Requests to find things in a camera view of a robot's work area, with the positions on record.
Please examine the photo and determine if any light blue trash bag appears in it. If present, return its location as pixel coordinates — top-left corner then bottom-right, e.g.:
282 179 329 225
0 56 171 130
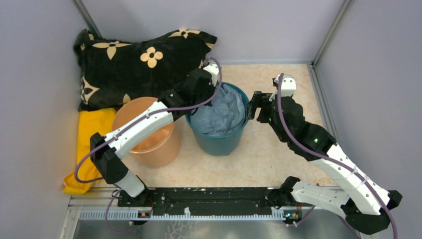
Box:
189 83 246 136

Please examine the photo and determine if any teal plastic bin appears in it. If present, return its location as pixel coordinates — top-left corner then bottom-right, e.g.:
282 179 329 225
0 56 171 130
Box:
185 82 249 156

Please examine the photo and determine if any orange plastic bin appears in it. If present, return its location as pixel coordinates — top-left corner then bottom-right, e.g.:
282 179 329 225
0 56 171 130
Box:
112 97 181 168

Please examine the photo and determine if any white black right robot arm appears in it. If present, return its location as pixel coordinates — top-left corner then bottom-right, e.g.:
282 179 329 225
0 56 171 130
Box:
247 91 403 238

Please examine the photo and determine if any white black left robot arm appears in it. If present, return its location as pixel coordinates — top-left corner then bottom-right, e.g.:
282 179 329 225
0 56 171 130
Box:
88 64 222 206

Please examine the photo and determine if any black floral pillow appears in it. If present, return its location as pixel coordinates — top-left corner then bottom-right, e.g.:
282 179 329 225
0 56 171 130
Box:
73 28 217 111

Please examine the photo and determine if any yellow cloth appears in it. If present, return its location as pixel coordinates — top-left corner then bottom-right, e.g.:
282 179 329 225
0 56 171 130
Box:
62 108 117 195

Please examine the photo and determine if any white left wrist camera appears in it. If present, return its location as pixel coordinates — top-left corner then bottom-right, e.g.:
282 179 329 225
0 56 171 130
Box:
203 62 220 86

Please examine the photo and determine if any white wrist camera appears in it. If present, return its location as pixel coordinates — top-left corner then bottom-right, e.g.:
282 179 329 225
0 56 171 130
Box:
203 62 220 86
270 74 297 101

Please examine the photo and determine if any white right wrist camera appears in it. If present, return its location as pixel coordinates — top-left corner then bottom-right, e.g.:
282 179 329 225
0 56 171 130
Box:
270 74 297 101

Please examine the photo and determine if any aluminium frame rail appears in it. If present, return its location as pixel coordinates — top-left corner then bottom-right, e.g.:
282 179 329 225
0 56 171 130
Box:
307 0 354 139

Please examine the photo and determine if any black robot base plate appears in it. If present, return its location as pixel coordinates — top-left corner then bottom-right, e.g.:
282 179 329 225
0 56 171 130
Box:
117 187 304 216

